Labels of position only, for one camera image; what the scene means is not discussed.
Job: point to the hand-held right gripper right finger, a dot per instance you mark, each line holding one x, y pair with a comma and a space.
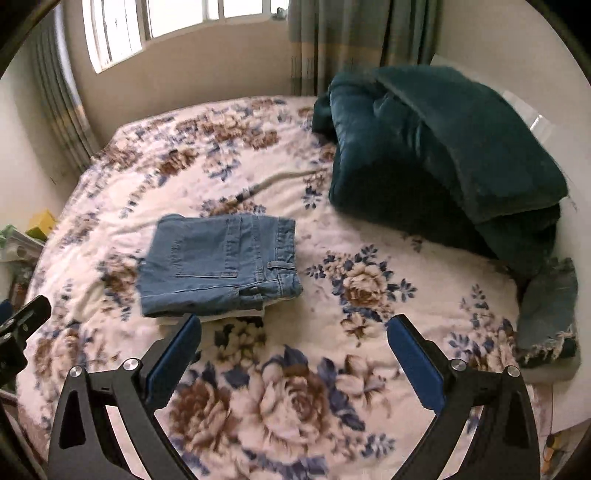
415, 360

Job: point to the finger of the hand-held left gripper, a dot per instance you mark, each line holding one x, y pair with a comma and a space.
25, 323

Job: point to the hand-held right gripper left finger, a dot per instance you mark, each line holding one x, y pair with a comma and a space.
178, 355

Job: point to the blue denim pants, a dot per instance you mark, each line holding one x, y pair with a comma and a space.
207, 258

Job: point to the white folded cloth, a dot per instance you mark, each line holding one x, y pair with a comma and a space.
231, 318

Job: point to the white and green clutter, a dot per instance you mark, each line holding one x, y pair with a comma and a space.
16, 244

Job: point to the yellow box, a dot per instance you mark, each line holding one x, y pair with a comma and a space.
42, 224

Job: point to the floral blanket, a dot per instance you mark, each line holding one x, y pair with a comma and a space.
286, 392

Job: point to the frayed denim cloth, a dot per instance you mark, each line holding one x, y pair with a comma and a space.
549, 300

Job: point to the dark teal quilt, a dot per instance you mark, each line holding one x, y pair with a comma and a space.
438, 138

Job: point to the green striped curtain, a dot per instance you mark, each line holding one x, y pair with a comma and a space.
60, 92
346, 37

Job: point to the window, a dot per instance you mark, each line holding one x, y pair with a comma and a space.
175, 18

